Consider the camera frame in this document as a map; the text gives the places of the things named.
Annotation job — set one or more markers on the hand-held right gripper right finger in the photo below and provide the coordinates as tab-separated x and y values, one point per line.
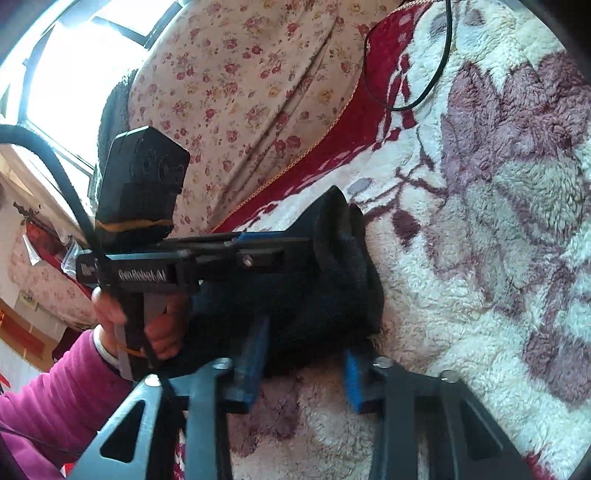
355	378

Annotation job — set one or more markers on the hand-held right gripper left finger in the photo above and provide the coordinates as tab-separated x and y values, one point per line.
251	360

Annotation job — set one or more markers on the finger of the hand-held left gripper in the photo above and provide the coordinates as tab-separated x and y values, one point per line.
249	263
258	240

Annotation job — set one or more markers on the dark pants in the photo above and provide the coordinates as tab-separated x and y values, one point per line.
314	314

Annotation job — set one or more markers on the person's left forearm pink sleeve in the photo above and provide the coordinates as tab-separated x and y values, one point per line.
55	397

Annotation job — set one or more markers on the person's left hand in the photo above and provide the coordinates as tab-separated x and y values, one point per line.
161	337

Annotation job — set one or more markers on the grey plush blanket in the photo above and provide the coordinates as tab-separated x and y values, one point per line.
117	106

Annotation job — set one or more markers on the floral print bed sheet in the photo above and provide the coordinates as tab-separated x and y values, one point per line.
240	92

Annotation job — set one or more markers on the window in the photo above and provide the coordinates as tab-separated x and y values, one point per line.
69	60

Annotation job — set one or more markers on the wooden furniture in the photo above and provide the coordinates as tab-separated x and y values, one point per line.
18	332

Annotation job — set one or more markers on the red and white fleece blanket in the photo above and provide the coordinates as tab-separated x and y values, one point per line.
485	184

